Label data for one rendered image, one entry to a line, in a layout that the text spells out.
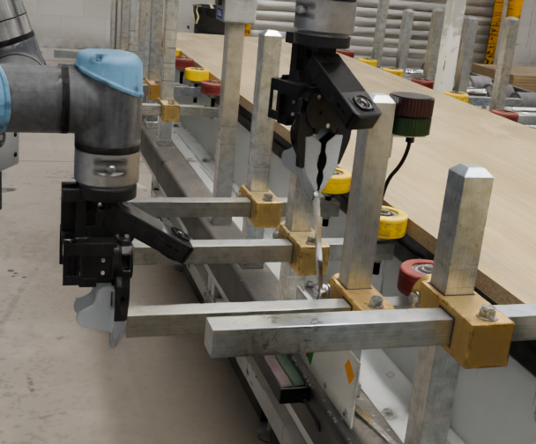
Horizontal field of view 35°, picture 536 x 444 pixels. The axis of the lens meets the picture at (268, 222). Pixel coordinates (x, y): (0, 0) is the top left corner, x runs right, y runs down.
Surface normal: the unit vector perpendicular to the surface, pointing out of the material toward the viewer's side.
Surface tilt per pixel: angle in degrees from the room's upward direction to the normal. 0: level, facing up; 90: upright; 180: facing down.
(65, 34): 90
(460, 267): 90
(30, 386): 0
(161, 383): 0
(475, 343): 90
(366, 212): 90
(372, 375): 0
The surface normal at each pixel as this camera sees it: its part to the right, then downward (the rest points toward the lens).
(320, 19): -0.21, 0.29
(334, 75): 0.38, -0.64
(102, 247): 0.29, 0.32
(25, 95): 0.29, 0.01
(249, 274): 0.09, -0.95
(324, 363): -0.96, 0.00
